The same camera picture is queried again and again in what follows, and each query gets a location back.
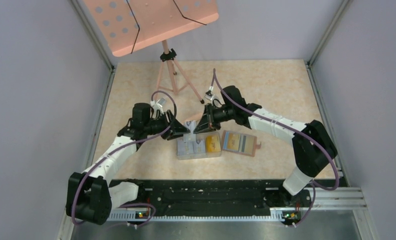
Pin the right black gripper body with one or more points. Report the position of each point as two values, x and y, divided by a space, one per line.
225 113

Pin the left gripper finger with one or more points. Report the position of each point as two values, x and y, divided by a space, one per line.
174 124
177 132

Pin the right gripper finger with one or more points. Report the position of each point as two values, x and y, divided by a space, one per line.
215 117
205 123

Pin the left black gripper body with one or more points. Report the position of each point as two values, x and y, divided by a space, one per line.
154 126

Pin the clear plastic card box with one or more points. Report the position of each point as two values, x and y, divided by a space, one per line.
201 156

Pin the brown leather card holder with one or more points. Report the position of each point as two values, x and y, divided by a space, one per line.
240 143

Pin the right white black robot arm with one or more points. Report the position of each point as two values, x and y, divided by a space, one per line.
312 146

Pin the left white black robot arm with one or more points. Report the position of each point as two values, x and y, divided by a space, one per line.
90 198

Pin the yellow credit card stack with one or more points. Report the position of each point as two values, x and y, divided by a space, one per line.
213 143

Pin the grey white credit card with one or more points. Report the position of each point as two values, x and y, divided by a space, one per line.
184 148

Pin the pink music stand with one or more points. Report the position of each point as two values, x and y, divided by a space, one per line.
132 25

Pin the pink cylindrical handle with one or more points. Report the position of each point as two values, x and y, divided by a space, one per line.
195 117

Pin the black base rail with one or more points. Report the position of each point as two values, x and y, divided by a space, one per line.
218 198

